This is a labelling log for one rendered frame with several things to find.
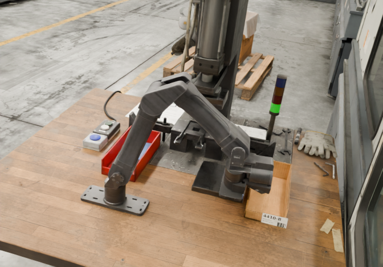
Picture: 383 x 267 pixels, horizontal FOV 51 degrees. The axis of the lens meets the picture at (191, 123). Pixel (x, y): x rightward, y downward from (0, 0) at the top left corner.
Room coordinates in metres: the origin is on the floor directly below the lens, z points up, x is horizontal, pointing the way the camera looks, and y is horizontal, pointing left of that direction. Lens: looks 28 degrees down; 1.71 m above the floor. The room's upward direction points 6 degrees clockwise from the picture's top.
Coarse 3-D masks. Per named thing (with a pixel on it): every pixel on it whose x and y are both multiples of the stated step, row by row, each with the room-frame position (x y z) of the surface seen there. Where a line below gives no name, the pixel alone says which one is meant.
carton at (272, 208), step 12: (276, 168) 1.17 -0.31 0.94; (288, 168) 1.16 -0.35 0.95; (276, 180) 1.15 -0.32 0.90; (288, 180) 1.08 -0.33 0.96; (252, 192) 1.07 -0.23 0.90; (276, 192) 1.08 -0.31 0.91; (288, 192) 1.00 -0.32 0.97; (252, 204) 1.01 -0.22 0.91; (264, 204) 1.01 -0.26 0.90; (276, 204) 1.02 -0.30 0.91; (252, 216) 0.94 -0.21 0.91; (264, 216) 0.93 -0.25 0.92; (276, 216) 0.93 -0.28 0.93
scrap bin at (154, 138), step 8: (128, 128) 1.30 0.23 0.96; (152, 136) 1.30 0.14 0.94; (160, 136) 1.30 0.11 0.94; (120, 144) 1.22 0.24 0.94; (152, 144) 1.21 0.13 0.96; (112, 152) 1.16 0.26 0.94; (152, 152) 1.22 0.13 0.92; (104, 160) 1.10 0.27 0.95; (112, 160) 1.16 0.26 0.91; (144, 160) 1.14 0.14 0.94; (104, 168) 1.08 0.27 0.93; (136, 168) 1.07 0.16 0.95; (144, 168) 1.14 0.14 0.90; (136, 176) 1.07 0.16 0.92
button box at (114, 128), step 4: (120, 92) 1.79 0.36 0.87; (104, 104) 1.58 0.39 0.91; (104, 108) 1.54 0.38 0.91; (108, 116) 1.47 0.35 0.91; (104, 120) 1.40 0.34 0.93; (108, 120) 1.40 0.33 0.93; (112, 120) 1.41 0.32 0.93; (100, 124) 1.36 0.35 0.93; (104, 124) 1.36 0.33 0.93; (112, 124) 1.37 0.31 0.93; (116, 124) 1.37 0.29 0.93; (96, 128) 1.33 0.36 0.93; (100, 128) 1.32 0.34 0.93; (112, 128) 1.34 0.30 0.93; (116, 128) 1.36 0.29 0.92; (96, 132) 1.30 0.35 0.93; (100, 132) 1.30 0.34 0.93; (104, 132) 1.30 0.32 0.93; (108, 132) 1.31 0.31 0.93; (112, 132) 1.32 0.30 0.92; (116, 132) 1.36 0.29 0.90; (108, 136) 1.29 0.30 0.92; (112, 136) 1.32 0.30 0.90; (108, 140) 1.29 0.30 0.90
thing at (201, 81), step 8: (200, 72) 1.38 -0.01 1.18; (224, 72) 1.42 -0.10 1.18; (200, 80) 1.30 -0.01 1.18; (208, 80) 1.29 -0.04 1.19; (216, 80) 1.32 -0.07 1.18; (200, 88) 1.25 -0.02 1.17; (208, 88) 1.25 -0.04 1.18; (216, 88) 1.29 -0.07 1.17; (208, 96) 1.27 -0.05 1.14; (216, 96) 1.27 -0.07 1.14; (224, 96) 1.28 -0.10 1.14; (216, 104) 1.25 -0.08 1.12; (224, 104) 1.28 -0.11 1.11
